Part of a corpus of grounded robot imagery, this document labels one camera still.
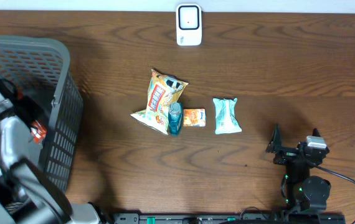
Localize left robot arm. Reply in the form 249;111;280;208
0;93;108;223

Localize orange small snack box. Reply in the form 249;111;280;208
183;108;206;127

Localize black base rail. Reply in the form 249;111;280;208
111;212;346;224

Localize red snack bar wrapper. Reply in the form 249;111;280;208
31;120;47;144

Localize blue mouthwash bottle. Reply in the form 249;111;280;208
168;102;183;136

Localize grey plastic shopping basket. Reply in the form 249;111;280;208
0;35;83;192

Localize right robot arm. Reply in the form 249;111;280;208
265;125;331;213

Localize yellow snack bag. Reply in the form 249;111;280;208
130;69;188;135

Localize light green tissue pack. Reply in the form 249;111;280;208
213;98;242;134

